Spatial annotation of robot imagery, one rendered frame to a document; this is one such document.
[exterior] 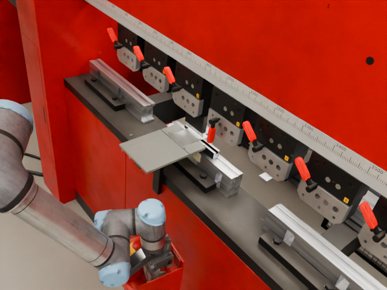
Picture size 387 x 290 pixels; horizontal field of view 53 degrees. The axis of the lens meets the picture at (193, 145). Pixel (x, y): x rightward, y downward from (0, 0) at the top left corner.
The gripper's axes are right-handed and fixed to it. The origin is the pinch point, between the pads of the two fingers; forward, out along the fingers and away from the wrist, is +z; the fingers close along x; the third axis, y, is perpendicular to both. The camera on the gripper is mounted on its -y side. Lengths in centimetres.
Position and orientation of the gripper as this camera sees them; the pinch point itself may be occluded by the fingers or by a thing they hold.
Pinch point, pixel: (148, 281)
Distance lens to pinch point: 135.9
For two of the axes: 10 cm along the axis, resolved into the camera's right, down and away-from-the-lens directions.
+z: -0.4, 7.7, 6.3
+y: 8.6, -3.0, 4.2
